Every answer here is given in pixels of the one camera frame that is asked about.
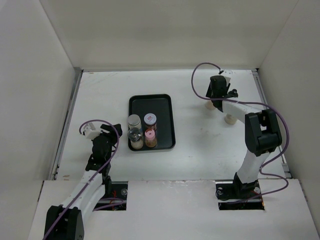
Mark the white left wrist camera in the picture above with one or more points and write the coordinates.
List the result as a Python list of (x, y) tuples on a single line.
[(90, 132)]

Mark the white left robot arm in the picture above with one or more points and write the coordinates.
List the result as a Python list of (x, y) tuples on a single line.
[(67, 220)]

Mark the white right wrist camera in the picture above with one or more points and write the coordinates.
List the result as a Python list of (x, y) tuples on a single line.
[(226, 74)]

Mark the pink cap spice bottle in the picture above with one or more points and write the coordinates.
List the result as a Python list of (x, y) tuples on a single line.
[(150, 138)]

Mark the black stopper bottle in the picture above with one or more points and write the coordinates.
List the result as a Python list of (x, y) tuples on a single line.
[(232, 94), (229, 119)]

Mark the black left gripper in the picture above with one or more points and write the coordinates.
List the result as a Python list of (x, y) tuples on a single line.
[(114, 140)]

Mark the black rectangular tray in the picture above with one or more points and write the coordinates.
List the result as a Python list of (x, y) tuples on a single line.
[(161, 106)]

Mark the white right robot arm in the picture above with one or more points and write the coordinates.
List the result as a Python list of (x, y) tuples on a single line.
[(262, 136)]

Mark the white lid orange label jar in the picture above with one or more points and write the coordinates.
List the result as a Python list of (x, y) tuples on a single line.
[(150, 121)]

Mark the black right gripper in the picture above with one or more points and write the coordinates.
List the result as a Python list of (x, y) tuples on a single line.
[(209, 92)]

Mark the black silver cap shaker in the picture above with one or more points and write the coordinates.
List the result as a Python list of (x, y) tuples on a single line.
[(134, 121)]

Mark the yellow cap spice bottle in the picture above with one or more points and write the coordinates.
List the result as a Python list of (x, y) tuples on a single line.
[(209, 105)]

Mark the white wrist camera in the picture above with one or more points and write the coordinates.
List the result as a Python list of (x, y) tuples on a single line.
[(226, 74), (90, 132)]

